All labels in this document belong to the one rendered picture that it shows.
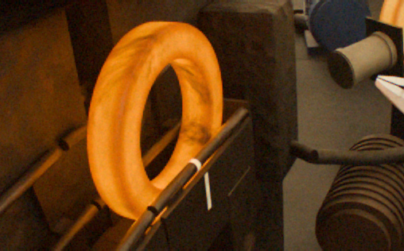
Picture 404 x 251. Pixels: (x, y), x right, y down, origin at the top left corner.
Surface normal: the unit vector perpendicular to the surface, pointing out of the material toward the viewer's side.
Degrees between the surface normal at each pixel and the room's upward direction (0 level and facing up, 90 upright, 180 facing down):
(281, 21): 90
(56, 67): 90
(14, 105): 90
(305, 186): 0
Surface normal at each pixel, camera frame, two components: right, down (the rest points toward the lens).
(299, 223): -0.12, -0.89
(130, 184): 0.85, 0.13
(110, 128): -0.51, 0.04
